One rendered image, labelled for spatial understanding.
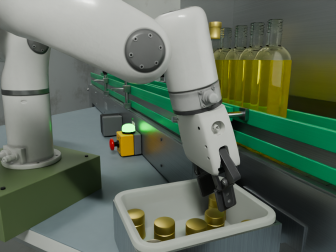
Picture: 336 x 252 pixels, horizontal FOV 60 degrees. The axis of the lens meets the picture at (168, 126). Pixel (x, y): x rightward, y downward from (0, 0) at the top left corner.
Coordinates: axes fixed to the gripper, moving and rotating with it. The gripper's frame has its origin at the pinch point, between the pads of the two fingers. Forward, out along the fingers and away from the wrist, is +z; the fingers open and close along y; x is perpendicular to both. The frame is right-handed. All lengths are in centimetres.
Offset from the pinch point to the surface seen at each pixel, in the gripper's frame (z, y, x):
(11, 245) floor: 70, 137, 70
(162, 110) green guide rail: -5.5, 36.6, -7.3
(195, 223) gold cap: 2.7, -1.5, 5.4
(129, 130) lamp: 2, 52, 0
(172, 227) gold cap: 2.1, -0.7, 9.1
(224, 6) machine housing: -28, 51, -43
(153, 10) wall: -50, 360, -144
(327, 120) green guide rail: -4.9, -2.7, -23.1
